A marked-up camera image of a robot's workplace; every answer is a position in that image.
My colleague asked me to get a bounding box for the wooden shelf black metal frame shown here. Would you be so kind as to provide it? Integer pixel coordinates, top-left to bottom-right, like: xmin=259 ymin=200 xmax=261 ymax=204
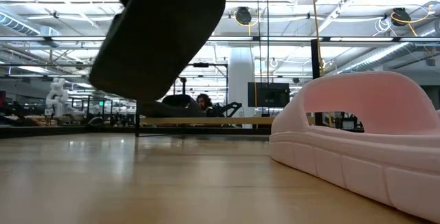
xmin=135 ymin=38 xmax=324 ymax=138

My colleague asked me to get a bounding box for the white round pillar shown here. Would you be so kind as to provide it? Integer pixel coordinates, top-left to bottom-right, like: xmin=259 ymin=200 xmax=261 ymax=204
xmin=228 ymin=47 xmax=256 ymax=118

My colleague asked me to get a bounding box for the black metal table frame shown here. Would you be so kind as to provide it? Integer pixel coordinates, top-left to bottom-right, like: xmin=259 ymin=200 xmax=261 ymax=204
xmin=0 ymin=124 xmax=272 ymax=139

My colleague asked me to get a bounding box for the pink slide sandal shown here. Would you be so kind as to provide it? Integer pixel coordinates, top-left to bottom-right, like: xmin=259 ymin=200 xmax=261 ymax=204
xmin=269 ymin=71 xmax=440 ymax=224

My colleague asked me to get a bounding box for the person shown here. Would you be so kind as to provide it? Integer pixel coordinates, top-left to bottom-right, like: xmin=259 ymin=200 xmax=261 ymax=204
xmin=195 ymin=93 xmax=217 ymax=117

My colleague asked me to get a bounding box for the yellow hanging cable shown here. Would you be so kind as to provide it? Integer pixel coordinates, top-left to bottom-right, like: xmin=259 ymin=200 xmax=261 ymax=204
xmin=310 ymin=0 xmax=333 ymax=128

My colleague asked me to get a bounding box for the black background screen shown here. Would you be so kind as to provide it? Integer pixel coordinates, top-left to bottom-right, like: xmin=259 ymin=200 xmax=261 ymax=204
xmin=247 ymin=82 xmax=292 ymax=109

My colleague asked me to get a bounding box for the black background station frame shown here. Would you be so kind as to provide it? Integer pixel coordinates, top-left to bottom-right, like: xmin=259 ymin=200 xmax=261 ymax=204
xmin=177 ymin=62 xmax=230 ymax=98

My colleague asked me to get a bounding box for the black ceiling cable reel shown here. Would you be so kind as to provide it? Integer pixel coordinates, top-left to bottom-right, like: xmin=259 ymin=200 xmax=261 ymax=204
xmin=390 ymin=5 xmax=434 ymax=27
xmin=234 ymin=6 xmax=262 ymax=36

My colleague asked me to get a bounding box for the black hanging cable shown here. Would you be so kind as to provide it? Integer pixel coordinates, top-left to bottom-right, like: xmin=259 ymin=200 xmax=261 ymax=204
xmin=256 ymin=0 xmax=261 ymax=84
xmin=265 ymin=0 xmax=270 ymax=84

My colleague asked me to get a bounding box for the black slide sandal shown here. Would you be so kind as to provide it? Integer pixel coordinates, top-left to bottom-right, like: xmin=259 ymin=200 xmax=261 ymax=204
xmin=139 ymin=94 xmax=207 ymax=118
xmin=88 ymin=0 xmax=227 ymax=103

